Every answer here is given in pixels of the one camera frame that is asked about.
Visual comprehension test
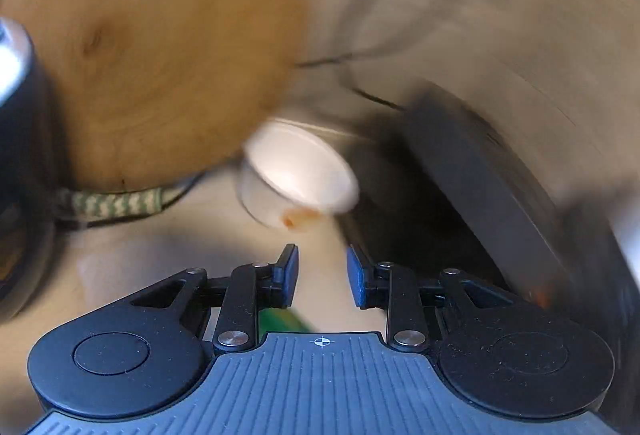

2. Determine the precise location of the white foam cup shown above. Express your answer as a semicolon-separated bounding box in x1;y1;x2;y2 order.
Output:
236;117;361;232

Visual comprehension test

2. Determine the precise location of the round wooden board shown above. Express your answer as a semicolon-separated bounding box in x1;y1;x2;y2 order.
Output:
0;0;312;196

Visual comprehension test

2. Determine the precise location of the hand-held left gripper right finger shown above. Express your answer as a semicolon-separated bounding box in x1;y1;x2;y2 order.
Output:
346;243;516;355

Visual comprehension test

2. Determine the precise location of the black metal-rimmed container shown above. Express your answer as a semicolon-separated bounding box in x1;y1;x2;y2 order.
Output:
0;16;58;323

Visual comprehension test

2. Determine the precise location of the green white patterned cord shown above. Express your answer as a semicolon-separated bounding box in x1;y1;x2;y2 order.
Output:
52;175;201;228

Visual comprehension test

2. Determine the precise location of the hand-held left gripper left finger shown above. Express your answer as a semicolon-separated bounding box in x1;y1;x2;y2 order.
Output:
132;243;301;355

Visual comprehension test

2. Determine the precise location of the grey black rice cooker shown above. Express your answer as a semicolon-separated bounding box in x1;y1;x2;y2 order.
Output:
395;82;571;316

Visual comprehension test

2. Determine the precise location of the black cable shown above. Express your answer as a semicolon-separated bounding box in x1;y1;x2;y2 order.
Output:
294;0;481;112

